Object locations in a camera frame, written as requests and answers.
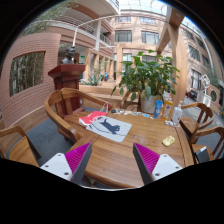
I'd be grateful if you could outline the yellow computer mouse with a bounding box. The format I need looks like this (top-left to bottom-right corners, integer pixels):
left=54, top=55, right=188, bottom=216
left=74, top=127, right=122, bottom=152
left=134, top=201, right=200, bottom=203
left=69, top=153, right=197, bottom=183
left=162, top=136, right=175, bottom=147

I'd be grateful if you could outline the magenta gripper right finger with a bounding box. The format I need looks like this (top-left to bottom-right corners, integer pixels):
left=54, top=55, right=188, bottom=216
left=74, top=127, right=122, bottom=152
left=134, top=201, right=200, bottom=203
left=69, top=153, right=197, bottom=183
left=133, top=143, right=182, bottom=185

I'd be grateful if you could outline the yellow bottle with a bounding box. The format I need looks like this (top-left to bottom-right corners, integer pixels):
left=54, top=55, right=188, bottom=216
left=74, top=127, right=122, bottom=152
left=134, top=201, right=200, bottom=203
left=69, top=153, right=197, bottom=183
left=162, top=98, right=173, bottom=120

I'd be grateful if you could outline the wooden chair right near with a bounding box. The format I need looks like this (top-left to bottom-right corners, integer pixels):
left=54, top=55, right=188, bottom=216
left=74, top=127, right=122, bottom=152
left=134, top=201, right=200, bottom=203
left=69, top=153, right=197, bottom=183
left=189, top=126, right=224, bottom=164

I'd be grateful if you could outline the wooden chair right far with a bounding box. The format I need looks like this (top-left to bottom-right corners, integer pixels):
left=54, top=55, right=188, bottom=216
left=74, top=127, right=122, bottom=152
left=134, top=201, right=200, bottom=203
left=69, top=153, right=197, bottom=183
left=180, top=102, right=214, bottom=138

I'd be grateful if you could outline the wooden chair left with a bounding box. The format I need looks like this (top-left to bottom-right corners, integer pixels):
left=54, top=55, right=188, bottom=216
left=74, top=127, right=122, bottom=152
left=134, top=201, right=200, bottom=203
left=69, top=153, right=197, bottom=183
left=0, top=126, right=41, bottom=167

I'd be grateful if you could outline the grey mouse pad with cat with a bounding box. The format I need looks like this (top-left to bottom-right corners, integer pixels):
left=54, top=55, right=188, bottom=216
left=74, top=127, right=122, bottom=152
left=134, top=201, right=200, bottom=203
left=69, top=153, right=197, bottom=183
left=86, top=116, right=132, bottom=143

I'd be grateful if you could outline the potted green plant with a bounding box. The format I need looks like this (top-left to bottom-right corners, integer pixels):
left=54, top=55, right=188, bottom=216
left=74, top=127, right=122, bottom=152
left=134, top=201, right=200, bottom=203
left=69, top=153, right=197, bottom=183
left=112, top=51, right=178, bottom=113

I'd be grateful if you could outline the red white booklet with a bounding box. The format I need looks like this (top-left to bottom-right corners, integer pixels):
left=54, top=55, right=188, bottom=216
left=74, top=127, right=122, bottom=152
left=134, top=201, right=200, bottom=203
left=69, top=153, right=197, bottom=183
left=79, top=111, right=106, bottom=127

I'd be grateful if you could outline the round wooden table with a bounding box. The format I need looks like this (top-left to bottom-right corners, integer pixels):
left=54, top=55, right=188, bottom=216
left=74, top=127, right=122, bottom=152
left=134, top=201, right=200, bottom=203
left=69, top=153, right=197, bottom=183
left=63, top=109, right=195, bottom=190

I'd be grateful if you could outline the blue tube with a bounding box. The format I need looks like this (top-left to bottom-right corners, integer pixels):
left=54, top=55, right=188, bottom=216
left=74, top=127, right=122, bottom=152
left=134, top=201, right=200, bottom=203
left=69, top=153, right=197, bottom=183
left=154, top=100, right=163, bottom=118

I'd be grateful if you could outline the wooden chair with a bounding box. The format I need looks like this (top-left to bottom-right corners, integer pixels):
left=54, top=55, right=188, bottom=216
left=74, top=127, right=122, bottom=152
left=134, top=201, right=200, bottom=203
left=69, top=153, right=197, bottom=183
left=189, top=126, right=224, bottom=164
left=0, top=126, right=41, bottom=167
left=180, top=102, right=214, bottom=138

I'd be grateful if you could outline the wooden armchair behind table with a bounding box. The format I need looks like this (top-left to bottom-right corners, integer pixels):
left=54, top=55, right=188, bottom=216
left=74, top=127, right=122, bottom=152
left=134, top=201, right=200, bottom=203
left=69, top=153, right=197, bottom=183
left=44, top=88, right=112, bottom=143

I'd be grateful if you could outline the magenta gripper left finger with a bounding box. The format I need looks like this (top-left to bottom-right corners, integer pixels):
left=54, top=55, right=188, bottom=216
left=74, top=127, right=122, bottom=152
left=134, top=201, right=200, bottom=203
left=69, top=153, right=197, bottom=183
left=41, top=143, right=92, bottom=185

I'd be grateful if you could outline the dark bust statue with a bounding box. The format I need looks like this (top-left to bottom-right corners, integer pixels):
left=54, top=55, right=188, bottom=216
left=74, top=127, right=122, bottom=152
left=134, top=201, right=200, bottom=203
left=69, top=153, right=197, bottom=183
left=60, top=46, right=75, bottom=64

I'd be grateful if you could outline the white pump bottle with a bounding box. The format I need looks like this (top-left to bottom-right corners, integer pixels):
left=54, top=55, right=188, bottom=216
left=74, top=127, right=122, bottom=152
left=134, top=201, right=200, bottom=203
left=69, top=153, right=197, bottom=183
left=172, top=101, right=183, bottom=124

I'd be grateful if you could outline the red wooden pedestal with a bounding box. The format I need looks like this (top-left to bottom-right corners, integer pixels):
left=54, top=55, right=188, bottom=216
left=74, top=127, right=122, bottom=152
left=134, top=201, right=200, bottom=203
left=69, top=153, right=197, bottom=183
left=48, top=64, right=85, bottom=115

